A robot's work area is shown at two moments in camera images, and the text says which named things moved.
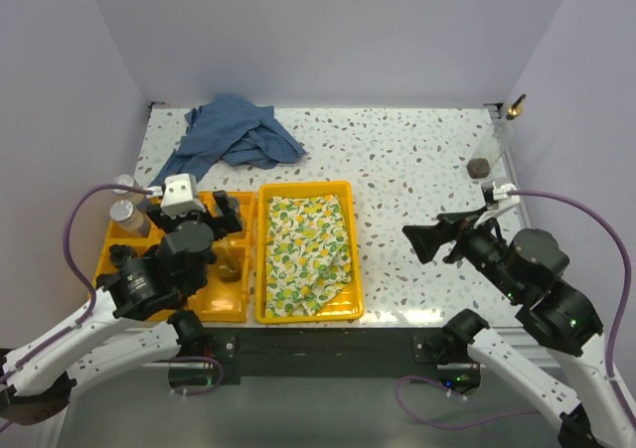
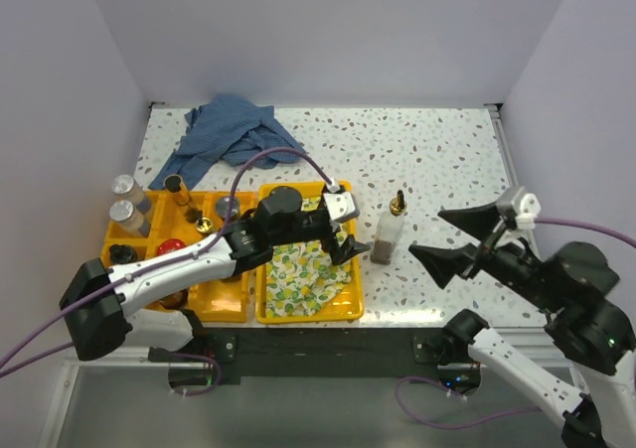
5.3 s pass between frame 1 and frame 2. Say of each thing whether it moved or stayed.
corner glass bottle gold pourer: moved
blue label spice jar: stayed
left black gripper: moved
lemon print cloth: stayed
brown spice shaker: stayed
